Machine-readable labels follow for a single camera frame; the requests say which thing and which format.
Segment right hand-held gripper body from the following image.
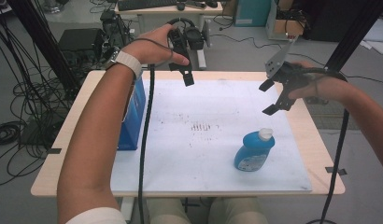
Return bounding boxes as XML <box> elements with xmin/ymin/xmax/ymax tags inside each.
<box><xmin>263</xmin><ymin>37</ymin><xmax>309</xmax><ymax>112</ymax></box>

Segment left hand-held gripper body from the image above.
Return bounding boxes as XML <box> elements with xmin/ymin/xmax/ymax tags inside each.
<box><xmin>166</xmin><ymin>18</ymin><xmax>213</xmax><ymax>73</ymax></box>

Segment thin black floor cable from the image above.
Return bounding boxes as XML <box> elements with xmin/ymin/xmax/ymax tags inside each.
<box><xmin>209</xmin><ymin>32</ymin><xmax>326</xmax><ymax>68</ymax></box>

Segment blue detergent bottle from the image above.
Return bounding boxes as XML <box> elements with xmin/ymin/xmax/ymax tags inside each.
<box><xmin>234</xmin><ymin>127</ymin><xmax>277</xmax><ymax>173</ymax></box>

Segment small black computer tower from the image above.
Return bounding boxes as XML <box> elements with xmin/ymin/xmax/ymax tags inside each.
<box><xmin>100</xmin><ymin>8</ymin><xmax>132</xmax><ymax>53</ymax></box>

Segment person's white shirt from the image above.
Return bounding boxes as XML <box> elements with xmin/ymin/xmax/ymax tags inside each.
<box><xmin>65</xmin><ymin>207</ymin><xmax>127</xmax><ymax>224</ymax></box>

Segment person's left hand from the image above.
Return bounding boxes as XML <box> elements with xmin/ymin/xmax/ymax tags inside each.
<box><xmin>122</xmin><ymin>23</ymin><xmax>191</xmax><ymax>66</ymax></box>

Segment grey floor base plate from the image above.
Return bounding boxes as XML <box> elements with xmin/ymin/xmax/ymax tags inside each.
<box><xmin>305</xmin><ymin>96</ymin><xmax>361</xmax><ymax>132</ymax></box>

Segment white-legged wooden desk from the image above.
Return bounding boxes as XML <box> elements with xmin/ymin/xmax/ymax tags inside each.
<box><xmin>114</xmin><ymin>0</ymin><xmax>224</xmax><ymax>70</ymax></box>

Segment bundle of black floor cables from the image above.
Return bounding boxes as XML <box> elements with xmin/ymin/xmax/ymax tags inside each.
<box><xmin>0</xmin><ymin>18</ymin><xmax>74</xmax><ymax>188</ymax></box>

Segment blue cardboard box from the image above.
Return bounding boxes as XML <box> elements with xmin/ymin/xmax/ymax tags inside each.
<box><xmin>117</xmin><ymin>76</ymin><xmax>148</xmax><ymax>152</ymax></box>

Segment person's beige pants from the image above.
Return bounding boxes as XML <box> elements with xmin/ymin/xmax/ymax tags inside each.
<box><xmin>145</xmin><ymin>197</ymin><xmax>269</xmax><ymax>224</ymax></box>

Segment white table mat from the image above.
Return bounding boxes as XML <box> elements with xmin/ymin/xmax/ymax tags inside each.
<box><xmin>109</xmin><ymin>78</ymin><xmax>313</xmax><ymax>193</ymax></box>

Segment person's right hand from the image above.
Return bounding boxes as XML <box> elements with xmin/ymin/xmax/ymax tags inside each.
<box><xmin>287</xmin><ymin>60</ymin><xmax>349</xmax><ymax>103</ymax></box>

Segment flat black computer case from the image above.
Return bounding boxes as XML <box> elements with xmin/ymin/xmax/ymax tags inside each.
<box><xmin>58</xmin><ymin>27</ymin><xmax>106</xmax><ymax>64</ymax></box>

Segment black metal frame post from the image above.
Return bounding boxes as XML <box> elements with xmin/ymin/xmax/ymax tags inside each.
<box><xmin>6</xmin><ymin>0</ymin><xmax>82</xmax><ymax>96</ymax></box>
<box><xmin>324</xmin><ymin>0</ymin><xmax>383</xmax><ymax>73</ymax></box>

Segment teal carton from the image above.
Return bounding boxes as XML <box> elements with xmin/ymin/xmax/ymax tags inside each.
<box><xmin>234</xmin><ymin>0</ymin><xmax>273</xmax><ymax>28</ymax></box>

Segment wristwatch with white strap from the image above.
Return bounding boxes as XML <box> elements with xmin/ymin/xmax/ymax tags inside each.
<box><xmin>104</xmin><ymin>46</ymin><xmax>144</xmax><ymax>80</ymax></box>

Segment thin black wrist cord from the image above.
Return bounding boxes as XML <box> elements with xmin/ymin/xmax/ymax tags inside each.
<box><xmin>129</xmin><ymin>37</ymin><xmax>176</xmax><ymax>68</ymax></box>

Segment black keyboard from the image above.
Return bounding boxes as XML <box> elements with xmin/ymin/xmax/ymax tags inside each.
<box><xmin>117</xmin><ymin>0</ymin><xmax>178</xmax><ymax>12</ymax></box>

